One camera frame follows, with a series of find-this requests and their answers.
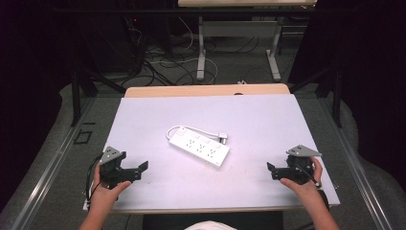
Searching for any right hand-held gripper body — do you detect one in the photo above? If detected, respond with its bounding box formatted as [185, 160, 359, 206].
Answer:
[280, 144, 323, 186]

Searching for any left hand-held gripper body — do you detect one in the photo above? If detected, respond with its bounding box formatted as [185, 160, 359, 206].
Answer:
[99, 146, 132, 190]

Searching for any white power strip cable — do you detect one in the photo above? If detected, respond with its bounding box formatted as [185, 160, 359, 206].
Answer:
[165, 125, 222, 142]

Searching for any white power strip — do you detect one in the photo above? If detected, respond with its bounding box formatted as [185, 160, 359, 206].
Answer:
[168, 126, 231, 169]

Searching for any person's right hand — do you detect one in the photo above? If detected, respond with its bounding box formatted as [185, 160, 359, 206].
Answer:
[280, 155, 324, 199]

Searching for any person's left hand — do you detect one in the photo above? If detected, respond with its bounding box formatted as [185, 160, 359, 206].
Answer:
[90, 162, 132, 210]

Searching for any white table mat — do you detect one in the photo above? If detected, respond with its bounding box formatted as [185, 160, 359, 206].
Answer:
[83, 93, 341, 213]

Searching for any person's dark lap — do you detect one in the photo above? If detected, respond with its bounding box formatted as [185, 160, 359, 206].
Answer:
[142, 210, 284, 230]

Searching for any black metal stand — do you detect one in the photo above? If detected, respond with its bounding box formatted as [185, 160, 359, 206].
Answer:
[70, 61, 127, 127]
[287, 61, 343, 129]

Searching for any person's white clothing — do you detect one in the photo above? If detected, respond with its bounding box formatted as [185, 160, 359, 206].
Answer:
[184, 219, 237, 230]

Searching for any wooden table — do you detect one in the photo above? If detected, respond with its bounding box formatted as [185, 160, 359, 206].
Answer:
[111, 82, 305, 215]

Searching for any dark computer tower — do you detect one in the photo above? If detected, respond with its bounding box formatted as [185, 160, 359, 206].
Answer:
[118, 13, 149, 76]

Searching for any white desk with metal legs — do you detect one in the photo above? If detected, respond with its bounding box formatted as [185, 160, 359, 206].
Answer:
[177, 0, 318, 82]

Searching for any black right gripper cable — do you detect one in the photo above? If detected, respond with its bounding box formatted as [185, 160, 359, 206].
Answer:
[294, 164, 322, 189]

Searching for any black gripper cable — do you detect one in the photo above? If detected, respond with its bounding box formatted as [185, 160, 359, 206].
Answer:
[84, 152, 105, 201]
[294, 164, 322, 189]

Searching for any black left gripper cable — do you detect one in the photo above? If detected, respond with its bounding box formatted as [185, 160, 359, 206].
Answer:
[84, 152, 105, 201]

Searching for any aluminium floor rail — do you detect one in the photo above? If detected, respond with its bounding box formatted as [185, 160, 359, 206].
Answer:
[9, 97, 98, 230]
[318, 95, 395, 230]

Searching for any bundle of black floor cables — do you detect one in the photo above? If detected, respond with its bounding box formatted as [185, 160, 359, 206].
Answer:
[121, 18, 266, 87]

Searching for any white floor cable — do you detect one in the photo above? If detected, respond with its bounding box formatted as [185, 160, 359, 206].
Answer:
[148, 15, 219, 85]

